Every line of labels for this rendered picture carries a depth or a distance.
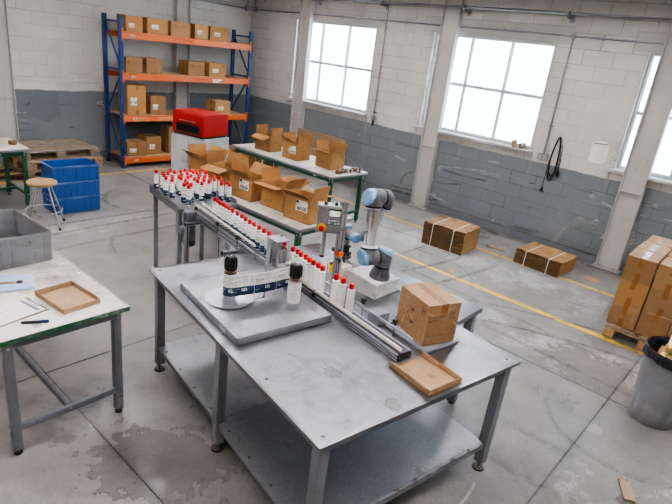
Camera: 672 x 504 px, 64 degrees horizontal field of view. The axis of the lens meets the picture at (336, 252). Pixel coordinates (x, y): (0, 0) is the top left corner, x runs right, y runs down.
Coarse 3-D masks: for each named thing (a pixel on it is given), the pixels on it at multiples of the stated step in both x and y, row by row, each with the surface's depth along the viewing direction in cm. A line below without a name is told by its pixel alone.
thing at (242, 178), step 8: (240, 160) 597; (232, 168) 590; (240, 168) 599; (248, 168) 609; (256, 168) 607; (264, 168) 601; (232, 176) 590; (240, 176) 582; (248, 176) 613; (256, 176) 604; (232, 184) 593; (240, 184) 585; (248, 184) 576; (256, 184) 577; (232, 192) 596; (240, 192) 587; (248, 192) 579; (256, 192) 583; (248, 200) 582; (256, 200) 587
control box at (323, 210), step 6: (318, 204) 357; (330, 204) 358; (318, 210) 355; (324, 210) 355; (342, 210) 355; (318, 216) 356; (324, 216) 356; (318, 222) 357; (324, 222) 358; (318, 228) 359; (324, 228) 359; (330, 228) 359; (336, 228) 360
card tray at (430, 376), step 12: (408, 360) 309; (420, 360) 310; (432, 360) 309; (396, 372) 296; (408, 372) 297; (420, 372) 299; (432, 372) 300; (444, 372) 302; (420, 384) 282; (432, 384) 289; (444, 384) 284; (456, 384) 292
